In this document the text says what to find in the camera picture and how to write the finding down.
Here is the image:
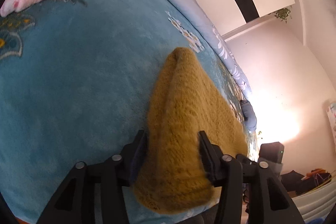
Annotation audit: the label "green plant on wardrobe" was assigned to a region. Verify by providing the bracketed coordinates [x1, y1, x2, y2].
[274, 7, 292, 23]

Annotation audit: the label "black tower appliance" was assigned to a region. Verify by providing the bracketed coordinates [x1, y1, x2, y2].
[259, 142, 285, 165]

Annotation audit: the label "mustard knitted sweater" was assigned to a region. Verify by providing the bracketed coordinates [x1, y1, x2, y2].
[133, 47, 248, 215]

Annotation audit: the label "teal floral plush blanket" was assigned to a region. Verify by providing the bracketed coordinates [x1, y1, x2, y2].
[0, 0, 259, 224]

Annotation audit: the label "white stacked boxes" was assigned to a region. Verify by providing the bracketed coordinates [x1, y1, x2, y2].
[290, 182, 336, 224]

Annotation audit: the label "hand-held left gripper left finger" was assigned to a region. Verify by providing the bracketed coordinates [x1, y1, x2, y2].
[37, 130, 147, 224]

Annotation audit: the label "dark clothes pile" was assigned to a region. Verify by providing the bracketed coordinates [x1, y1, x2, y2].
[281, 168, 332, 194]

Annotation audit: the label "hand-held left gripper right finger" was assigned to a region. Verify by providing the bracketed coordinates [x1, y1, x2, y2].
[197, 130, 305, 224]

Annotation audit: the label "light blue daisy quilt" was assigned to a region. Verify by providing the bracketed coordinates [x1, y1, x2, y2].
[115, 0, 258, 132]

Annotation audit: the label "wall poster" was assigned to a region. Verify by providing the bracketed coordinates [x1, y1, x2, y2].
[326, 100, 336, 136]

